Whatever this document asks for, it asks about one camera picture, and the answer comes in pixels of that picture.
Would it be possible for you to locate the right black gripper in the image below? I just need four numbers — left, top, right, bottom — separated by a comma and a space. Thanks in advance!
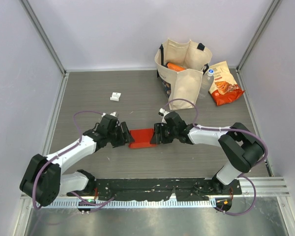
150, 122, 178, 145

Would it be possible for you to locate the right aluminium frame post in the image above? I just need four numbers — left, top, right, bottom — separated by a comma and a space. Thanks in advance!
236, 0, 282, 73

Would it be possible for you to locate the red cardboard paper box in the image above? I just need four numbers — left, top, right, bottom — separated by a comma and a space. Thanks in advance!
128, 128, 156, 149

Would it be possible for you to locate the clear plastic water bottle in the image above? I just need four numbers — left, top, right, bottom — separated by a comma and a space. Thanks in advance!
198, 69, 214, 99

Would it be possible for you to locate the aluminium frame post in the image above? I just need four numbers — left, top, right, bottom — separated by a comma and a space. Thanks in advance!
236, 0, 282, 73
19, 0, 67, 74

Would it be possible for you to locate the beige canvas tote bag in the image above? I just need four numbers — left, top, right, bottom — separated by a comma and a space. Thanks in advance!
154, 39, 212, 110

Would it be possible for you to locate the orange item in bag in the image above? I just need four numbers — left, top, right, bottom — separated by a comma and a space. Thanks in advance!
165, 62, 185, 72

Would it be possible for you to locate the orange chips bag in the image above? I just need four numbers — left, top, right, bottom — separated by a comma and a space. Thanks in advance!
209, 61, 244, 106

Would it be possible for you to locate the left aluminium frame post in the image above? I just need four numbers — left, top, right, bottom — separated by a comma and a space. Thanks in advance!
19, 0, 67, 74

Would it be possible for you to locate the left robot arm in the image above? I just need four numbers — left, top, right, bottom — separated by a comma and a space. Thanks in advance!
19, 114, 134, 207

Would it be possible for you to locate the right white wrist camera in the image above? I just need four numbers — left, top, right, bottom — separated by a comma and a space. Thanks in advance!
158, 108, 170, 123

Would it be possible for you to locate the slotted cable duct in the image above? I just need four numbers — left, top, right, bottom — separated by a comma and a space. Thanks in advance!
46, 198, 216, 210

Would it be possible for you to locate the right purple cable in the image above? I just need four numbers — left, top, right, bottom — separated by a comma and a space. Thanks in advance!
163, 98, 268, 217

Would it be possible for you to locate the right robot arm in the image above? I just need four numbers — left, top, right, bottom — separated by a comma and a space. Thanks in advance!
150, 109, 268, 194

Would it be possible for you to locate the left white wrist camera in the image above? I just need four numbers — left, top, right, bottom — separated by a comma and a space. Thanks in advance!
102, 112, 118, 118

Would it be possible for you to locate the purple cable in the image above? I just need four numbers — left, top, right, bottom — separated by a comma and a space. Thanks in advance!
31, 111, 116, 213
163, 98, 268, 217

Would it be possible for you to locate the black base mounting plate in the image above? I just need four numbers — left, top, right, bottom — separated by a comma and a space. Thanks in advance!
75, 178, 242, 202

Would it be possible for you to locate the small white plastic bracket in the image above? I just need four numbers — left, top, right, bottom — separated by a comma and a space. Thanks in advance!
110, 92, 121, 102

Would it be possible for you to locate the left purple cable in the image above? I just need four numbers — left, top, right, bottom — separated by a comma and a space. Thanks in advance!
31, 111, 116, 213

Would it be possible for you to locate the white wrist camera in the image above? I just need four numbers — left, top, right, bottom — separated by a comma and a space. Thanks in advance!
102, 112, 118, 118
158, 108, 170, 123

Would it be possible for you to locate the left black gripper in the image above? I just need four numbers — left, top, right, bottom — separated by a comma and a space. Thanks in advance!
107, 121, 134, 148

